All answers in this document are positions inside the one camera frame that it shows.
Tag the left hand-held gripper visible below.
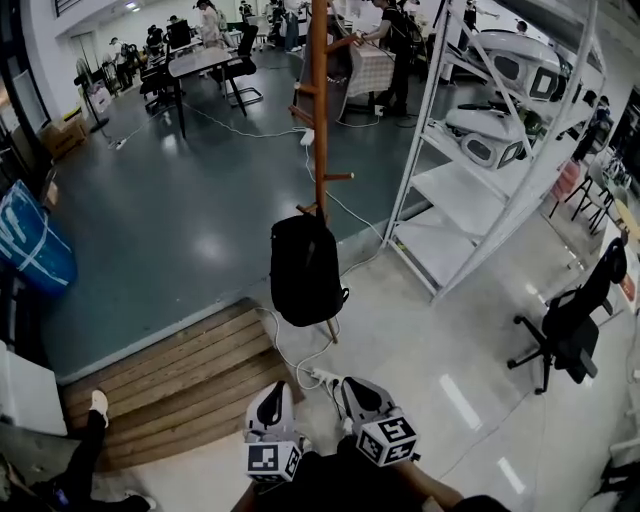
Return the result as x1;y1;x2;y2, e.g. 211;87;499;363
243;380;305;485

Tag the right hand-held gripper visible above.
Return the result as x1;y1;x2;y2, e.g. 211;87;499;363
340;375;420;469

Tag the black backpack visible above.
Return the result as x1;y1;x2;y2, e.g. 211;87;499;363
269;208;351;329

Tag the wooden coat rack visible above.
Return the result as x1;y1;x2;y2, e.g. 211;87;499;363
288;0;356;346

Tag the person's right forearm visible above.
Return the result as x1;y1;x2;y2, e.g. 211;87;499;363
394;458;465;509

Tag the person's black clothing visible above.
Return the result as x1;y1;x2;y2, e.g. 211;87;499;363
233;437;512;512

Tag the wooden step platform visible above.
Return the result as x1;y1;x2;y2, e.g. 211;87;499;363
56;297;307;472

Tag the black office chair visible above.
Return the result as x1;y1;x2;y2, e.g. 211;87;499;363
219;24;265;107
506;236;629;397

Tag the white metal shelf unit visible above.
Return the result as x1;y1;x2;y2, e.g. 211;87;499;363
383;0;610;307

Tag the white box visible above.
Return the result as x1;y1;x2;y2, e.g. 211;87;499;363
0;341;69;438

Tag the white domed carrier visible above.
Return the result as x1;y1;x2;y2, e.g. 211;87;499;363
471;28;562;99
444;103;532;172

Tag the pink chair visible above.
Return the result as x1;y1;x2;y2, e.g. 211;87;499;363
549;161;581;219

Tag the grey garment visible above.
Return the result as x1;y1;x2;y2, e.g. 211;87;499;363
298;17;372;124

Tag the cardboard box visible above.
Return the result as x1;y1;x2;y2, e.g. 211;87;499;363
39;111;89;162

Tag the grey table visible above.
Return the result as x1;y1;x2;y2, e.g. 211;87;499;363
167;46;249;141

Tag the black standing fan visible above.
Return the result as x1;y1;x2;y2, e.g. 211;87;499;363
73;58;112;134

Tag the white floor cable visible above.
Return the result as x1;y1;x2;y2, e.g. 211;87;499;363
303;143;389;274

